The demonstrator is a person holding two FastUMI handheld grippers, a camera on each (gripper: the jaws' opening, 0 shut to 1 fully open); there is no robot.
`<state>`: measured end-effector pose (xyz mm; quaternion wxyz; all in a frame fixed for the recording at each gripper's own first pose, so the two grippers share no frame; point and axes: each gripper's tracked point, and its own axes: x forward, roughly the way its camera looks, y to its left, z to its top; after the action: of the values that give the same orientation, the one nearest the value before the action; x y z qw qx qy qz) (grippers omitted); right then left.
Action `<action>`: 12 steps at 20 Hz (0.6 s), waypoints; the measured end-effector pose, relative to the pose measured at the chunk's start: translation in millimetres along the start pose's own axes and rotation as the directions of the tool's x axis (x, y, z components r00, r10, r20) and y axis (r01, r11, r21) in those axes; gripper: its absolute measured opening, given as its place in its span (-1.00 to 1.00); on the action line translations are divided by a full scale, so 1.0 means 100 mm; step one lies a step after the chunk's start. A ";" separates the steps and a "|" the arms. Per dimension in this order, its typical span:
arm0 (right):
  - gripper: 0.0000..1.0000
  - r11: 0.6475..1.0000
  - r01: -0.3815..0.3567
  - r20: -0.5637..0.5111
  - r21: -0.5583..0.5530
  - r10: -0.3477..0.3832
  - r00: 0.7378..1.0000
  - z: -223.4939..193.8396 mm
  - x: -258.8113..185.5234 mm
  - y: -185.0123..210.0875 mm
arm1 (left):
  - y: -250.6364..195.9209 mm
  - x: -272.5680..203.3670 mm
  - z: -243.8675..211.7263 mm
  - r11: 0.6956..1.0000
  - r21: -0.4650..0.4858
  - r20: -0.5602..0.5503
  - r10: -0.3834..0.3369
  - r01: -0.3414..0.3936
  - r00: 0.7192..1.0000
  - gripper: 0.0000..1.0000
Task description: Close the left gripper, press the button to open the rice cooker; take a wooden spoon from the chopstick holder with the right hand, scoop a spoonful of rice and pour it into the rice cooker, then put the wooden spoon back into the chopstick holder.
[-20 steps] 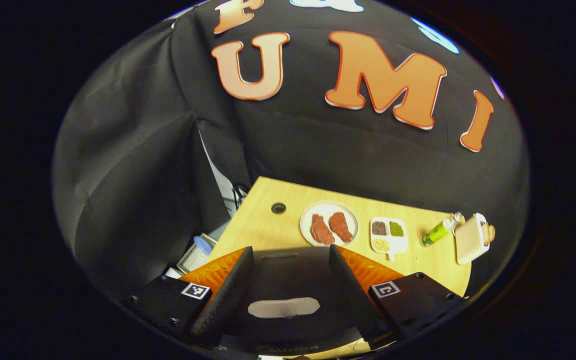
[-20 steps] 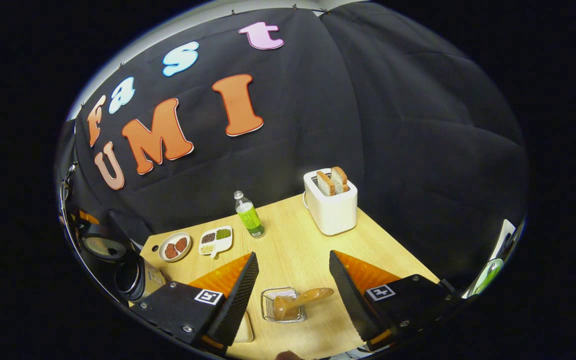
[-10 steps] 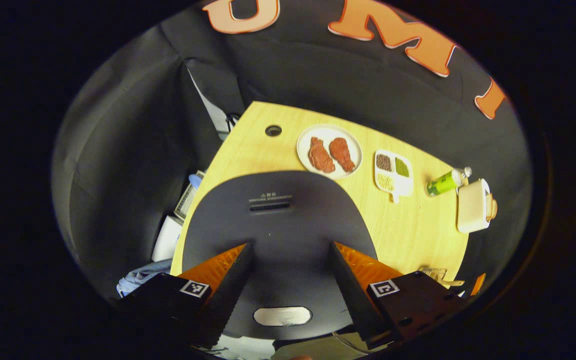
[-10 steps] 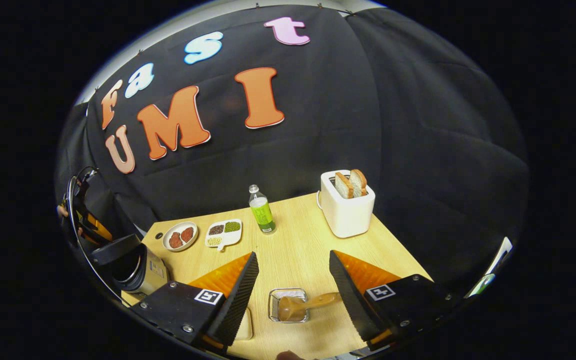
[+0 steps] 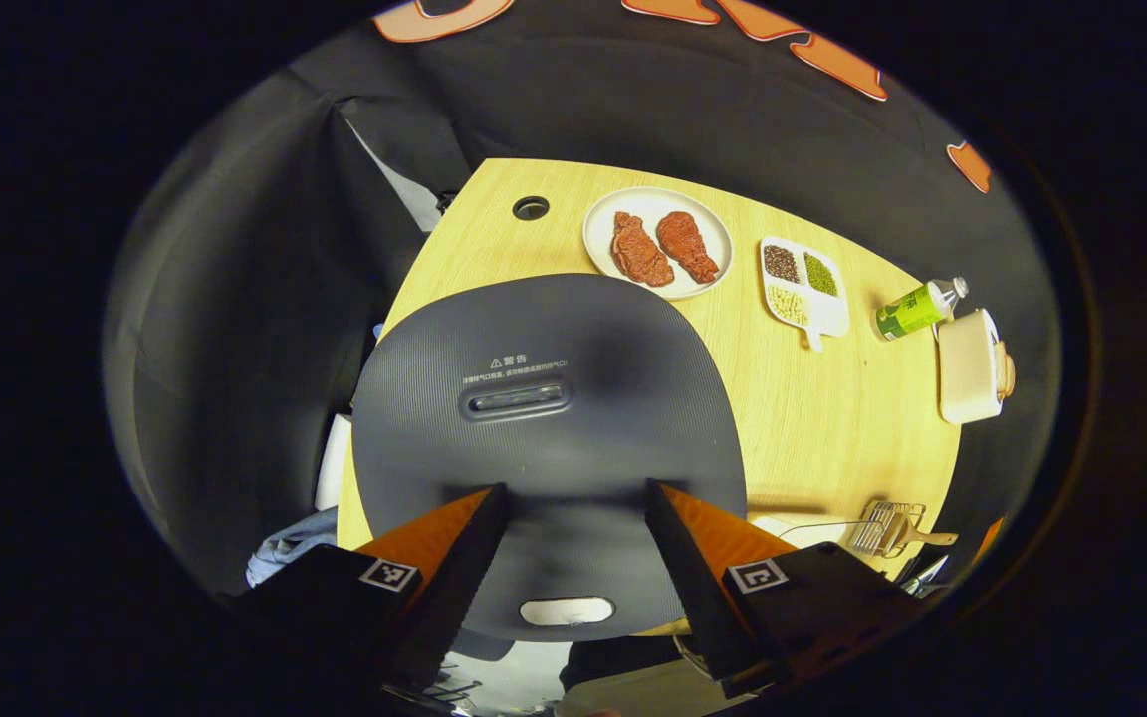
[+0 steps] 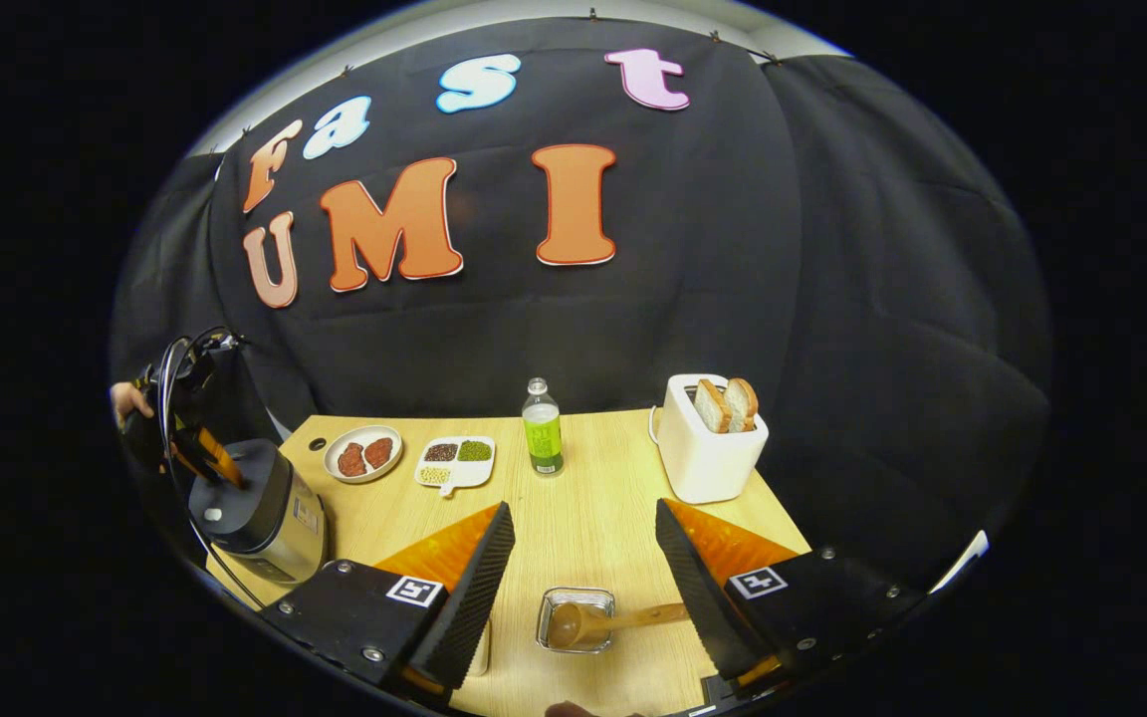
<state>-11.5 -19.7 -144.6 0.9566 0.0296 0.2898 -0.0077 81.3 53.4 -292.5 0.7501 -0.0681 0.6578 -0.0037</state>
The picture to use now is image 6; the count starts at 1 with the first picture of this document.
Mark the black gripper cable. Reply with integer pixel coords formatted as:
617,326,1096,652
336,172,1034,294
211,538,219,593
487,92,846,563
156,328,268,610

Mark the wooden spoon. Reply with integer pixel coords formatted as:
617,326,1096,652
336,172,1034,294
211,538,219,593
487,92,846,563
546,599,692,651

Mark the toasted bread slice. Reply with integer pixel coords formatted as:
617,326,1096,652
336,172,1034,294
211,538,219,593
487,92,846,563
692,377,734,435
722,376,761,432

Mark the green label plastic bottle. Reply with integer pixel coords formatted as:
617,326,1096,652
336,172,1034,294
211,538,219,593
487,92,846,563
521,377,566,478

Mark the white round plate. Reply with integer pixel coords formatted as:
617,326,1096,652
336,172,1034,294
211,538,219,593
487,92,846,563
322,424,404,485

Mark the black backdrop cloth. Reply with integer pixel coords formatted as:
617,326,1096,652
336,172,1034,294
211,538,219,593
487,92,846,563
108,15,1052,589

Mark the white toaster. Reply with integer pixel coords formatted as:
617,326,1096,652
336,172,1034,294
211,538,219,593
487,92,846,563
649,372,771,506

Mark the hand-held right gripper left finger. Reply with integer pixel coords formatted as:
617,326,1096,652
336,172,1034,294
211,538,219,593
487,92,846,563
260,501,518,693

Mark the black rice cooker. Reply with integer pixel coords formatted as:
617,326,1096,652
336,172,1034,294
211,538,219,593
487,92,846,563
186,437,332,587

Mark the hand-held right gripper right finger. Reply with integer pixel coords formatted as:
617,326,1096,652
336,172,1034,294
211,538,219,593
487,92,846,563
655,498,930,690

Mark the white divided bean dish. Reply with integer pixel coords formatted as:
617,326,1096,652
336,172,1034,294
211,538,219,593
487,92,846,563
413,434,498,498

